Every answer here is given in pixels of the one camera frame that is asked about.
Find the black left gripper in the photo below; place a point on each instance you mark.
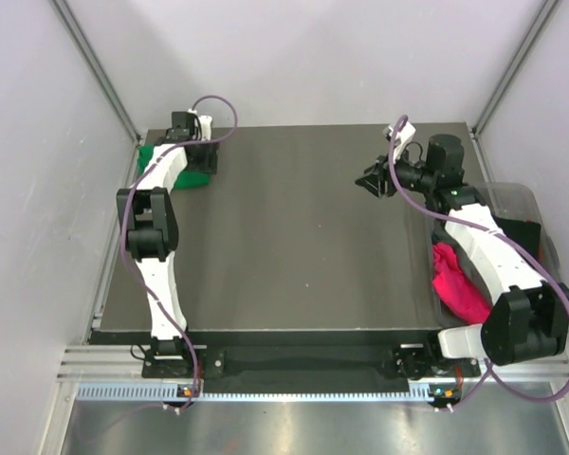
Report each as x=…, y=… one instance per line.
x=209, y=162

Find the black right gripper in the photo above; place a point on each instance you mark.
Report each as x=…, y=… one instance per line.
x=375, y=179

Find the green t-shirt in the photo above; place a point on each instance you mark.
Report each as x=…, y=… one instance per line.
x=187, y=179

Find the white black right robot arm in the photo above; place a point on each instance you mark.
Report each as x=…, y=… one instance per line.
x=528, y=313

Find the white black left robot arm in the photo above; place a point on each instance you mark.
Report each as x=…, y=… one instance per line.
x=149, y=236

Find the clear plastic storage bin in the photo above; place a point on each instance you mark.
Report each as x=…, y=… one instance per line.
x=512, y=201

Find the pink t-shirt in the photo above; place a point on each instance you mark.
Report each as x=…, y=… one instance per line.
x=455, y=289

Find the black folded t-shirt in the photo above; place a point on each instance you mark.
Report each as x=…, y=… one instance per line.
x=526, y=234

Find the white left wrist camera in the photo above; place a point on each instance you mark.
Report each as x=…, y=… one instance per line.
x=205, y=127

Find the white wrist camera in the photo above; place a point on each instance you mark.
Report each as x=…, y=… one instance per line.
x=399, y=137
x=205, y=127

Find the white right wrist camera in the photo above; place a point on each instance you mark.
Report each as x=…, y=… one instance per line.
x=399, y=137

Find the left aluminium corner post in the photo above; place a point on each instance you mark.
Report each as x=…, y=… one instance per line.
x=75, y=31

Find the aluminium corner post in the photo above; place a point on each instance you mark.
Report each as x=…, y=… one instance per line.
x=538, y=24
x=75, y=31

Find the right aluminium corner post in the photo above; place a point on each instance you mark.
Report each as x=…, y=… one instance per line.
x=538, y=24

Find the aluminium front frame rail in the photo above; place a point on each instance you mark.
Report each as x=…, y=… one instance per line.
x=114, y=363

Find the grey slotted cable duct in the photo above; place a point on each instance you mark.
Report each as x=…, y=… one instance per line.
x=172, y=392

